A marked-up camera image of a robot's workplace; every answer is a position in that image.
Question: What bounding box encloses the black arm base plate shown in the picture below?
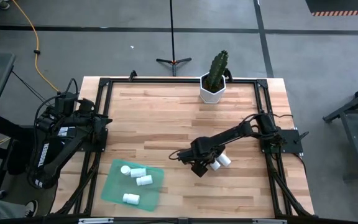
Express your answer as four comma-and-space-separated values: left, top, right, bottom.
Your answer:
259, 129, 304, 155
73, 127, 109, 153

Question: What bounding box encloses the silver metal bracket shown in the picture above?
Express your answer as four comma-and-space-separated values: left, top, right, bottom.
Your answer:
252, 218, 288, 224
78, 218, 114, 224

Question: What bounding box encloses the black aluminium rig frame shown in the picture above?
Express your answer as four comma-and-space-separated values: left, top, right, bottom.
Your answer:
50, 76, 315, 224

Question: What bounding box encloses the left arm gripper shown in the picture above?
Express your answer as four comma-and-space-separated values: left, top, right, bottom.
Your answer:
78, 98, 113, 127

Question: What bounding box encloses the green cactus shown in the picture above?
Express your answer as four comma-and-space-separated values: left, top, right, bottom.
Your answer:
204, 49, 229, 93

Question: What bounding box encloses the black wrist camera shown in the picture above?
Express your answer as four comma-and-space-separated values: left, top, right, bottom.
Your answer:
54, 91, 79, 116
178, 151, 210, 179

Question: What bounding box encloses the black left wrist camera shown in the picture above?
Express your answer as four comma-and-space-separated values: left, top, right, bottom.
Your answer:
54, 91, 79, 116

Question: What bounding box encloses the black tripod stand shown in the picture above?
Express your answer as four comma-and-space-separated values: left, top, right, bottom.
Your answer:
156, 0, 193, 77

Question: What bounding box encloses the white hexagonal plant pot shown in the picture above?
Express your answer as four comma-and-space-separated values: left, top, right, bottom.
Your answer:
199, 72, 227, 105

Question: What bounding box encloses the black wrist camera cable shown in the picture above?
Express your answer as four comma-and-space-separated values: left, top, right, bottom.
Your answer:
33, 77, 80, 147
168, 113, 260, 162

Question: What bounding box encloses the black metal cart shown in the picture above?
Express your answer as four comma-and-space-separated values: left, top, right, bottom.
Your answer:
323, 79, 358, 183

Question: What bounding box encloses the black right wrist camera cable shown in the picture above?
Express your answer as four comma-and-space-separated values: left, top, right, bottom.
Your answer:
168, 113, 260, 162

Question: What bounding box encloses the thin black base cable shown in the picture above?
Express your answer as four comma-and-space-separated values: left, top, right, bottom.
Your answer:
273, 113, 295, 121

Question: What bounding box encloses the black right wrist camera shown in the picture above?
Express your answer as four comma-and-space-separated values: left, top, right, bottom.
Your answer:
178, 151, 210, 179

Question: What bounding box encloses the teal translucent plastic basket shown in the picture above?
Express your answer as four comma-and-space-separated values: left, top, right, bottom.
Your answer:
100, 159, 165, 213

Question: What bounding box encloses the black clamp lever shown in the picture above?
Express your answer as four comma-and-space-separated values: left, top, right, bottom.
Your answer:
293, 131, 310, 144

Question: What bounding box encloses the black left wrist camera cable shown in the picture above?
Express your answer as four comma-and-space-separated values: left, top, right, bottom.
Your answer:
33, 77, 80, 147

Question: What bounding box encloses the yellow extension cable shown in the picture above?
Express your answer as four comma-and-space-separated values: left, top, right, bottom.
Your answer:
0, 0, 60, 147

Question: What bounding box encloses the black mat orange striped edge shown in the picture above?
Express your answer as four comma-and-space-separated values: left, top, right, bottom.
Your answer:
305, 0, 358, 17

